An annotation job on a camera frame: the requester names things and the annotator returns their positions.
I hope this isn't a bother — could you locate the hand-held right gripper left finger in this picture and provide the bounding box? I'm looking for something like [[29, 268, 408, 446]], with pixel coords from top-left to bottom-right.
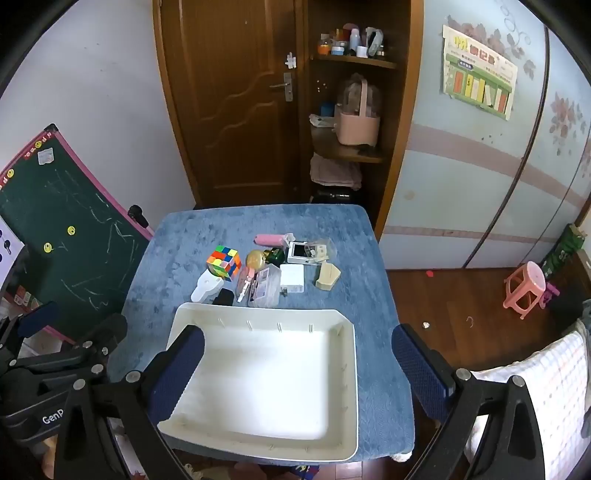
[[54, 324, 206, 480]]

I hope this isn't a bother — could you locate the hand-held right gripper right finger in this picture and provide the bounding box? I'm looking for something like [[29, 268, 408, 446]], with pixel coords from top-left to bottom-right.
[[392, 323, 552, 480]]

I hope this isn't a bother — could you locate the white power adapter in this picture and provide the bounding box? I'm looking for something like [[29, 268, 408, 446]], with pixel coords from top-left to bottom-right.
[[279, 263, 305, 296]]

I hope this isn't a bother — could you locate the light blue flowered wardrobe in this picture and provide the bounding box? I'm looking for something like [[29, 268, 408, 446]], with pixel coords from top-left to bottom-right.
[[379, 0, 591, 271]]

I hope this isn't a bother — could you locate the black container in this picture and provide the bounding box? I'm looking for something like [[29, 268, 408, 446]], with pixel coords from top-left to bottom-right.
[[310, 186, 358, 205]]

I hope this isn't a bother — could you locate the pink plastic stool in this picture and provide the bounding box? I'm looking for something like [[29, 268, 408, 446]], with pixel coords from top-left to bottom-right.
[[503, 261, 548, 320]]

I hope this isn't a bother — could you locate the clear plastic cover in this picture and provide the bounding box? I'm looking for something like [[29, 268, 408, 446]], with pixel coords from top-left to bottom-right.
[[339, 74, 384, 117]]

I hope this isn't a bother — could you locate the green printed package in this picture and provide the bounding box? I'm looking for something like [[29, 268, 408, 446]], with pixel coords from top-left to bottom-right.
[[540, 224, 585, 278]]

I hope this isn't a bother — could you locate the folded pink towel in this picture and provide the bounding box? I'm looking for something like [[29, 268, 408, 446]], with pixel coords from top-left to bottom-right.
[[310, 154, 363, 190]]

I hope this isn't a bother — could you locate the green chalkboard with pink frame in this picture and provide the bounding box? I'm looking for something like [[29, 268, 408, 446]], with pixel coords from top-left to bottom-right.
[[0, 124, 155, 344]]

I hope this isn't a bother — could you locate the white plastic gadget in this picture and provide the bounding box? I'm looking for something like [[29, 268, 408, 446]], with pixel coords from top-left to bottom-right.
[[191, 270, 225, 304]]

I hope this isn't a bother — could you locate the small pink white tool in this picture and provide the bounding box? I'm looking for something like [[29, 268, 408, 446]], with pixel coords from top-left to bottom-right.
[[236, 270, 256, 303]]

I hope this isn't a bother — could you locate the white printed sheet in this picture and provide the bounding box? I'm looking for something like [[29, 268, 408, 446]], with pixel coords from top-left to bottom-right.
[[0, 216, 25, 284]]

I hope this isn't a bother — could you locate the colourful puzzle cube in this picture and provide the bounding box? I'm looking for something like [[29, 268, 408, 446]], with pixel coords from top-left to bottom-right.
[[206, 246, 243, 282]]

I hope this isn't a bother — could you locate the white checkered cloth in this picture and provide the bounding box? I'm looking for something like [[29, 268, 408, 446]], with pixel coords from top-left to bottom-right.
[[464, 330, 591, 480]]

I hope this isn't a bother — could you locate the white plastic tray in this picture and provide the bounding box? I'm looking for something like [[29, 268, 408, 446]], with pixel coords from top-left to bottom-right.
[[157, 302, 360, 462]]

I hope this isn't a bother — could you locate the row of toiletry bottles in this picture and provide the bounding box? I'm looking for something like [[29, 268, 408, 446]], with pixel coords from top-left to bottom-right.
[[316, 22, 386, 58]]

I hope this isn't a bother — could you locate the clear plastic box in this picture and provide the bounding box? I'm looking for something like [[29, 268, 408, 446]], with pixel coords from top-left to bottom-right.
[[307, 239, 338, 261]]

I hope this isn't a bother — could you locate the clear plastic case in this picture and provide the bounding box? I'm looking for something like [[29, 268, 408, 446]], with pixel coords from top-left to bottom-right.
[[247, 265, 282, 308]]

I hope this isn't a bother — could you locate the white device with dark screen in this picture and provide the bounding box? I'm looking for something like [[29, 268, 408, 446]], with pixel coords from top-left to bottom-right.
[[287, 241, 319, 265]]

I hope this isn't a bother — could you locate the brown wooden door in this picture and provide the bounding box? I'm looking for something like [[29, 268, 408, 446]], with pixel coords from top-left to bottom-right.
[[154, 0, 305, 209]]

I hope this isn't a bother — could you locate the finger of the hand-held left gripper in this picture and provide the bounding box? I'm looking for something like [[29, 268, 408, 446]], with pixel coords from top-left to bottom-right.
[[9, 314, 128, 377], [0, 302, 60, 352]]

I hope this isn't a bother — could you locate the metal door handle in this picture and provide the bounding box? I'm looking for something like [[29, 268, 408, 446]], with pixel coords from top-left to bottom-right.
[[270, 72, 294, 102]]

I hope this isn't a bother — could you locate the beige block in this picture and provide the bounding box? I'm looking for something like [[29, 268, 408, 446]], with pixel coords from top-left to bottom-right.
[[315, 262, 342, 291]]

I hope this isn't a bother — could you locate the wall poster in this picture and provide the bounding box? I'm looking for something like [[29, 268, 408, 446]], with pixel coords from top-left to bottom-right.
[[442, 24, 519, 121]]

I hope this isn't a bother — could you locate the brown wooden shelf cabinet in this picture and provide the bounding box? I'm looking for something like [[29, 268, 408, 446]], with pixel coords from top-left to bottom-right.
[[300, 0, 423, 241]]

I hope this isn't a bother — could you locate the pink basket with handle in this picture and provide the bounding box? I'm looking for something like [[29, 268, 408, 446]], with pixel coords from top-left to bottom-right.
[[333, 76, 382, 147]]

